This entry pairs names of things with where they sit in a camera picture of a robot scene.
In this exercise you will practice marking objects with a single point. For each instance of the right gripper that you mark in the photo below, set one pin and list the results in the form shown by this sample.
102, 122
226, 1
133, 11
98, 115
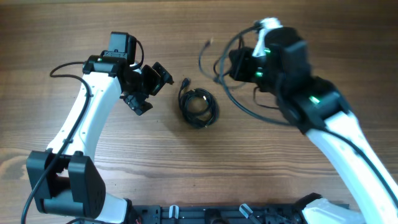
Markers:
241, 63

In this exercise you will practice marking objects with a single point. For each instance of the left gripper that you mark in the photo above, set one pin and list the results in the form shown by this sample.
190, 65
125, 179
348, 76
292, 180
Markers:
154, 79

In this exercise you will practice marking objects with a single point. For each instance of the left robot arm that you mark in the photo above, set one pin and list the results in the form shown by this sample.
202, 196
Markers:
63, 177

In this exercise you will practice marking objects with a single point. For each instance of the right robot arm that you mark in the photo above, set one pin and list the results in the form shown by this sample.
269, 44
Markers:
279, 65

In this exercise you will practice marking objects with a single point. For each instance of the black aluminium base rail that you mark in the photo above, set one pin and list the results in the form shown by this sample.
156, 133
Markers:
174, 214

